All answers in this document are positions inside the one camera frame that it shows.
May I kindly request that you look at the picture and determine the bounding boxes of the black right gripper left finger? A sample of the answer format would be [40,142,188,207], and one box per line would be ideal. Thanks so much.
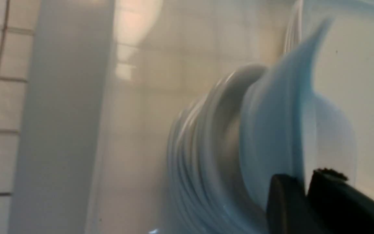
[266,174,310,234]

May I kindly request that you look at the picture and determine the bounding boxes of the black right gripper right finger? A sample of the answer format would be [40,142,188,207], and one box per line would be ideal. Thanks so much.
[307,168,374,234]

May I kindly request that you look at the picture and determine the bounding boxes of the small white square bowl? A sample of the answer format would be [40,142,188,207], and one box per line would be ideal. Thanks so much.
[240,18,357,211]

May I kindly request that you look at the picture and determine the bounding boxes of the stack of white small bowls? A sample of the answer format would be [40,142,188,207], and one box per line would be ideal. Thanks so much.
[167,63,272,234]

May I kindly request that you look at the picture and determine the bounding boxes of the large white plastic tub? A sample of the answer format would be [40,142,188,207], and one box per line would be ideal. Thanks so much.
[8,0,374,234]

